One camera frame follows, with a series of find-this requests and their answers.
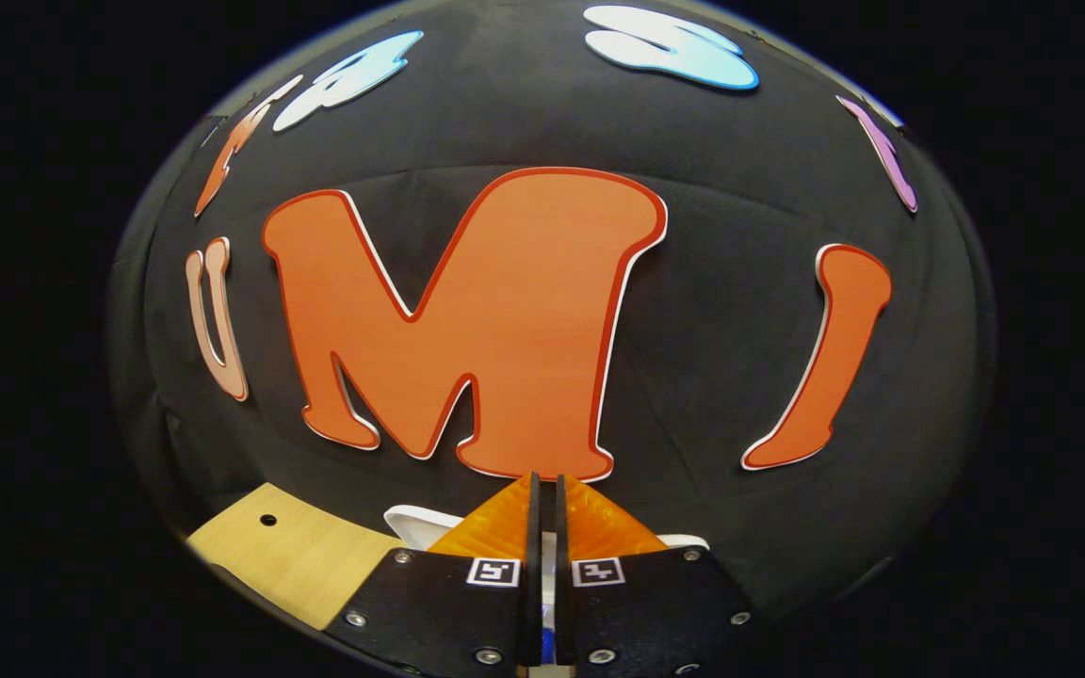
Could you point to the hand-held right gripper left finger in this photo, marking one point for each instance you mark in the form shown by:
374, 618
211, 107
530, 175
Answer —
534, 584

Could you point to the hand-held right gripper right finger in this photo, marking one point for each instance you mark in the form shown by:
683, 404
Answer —
562, 584

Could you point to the white desktop garbage bin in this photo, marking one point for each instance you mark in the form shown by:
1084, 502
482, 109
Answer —
411, 523

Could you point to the black backdrop cloth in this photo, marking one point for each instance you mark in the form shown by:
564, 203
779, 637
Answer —
721, 330

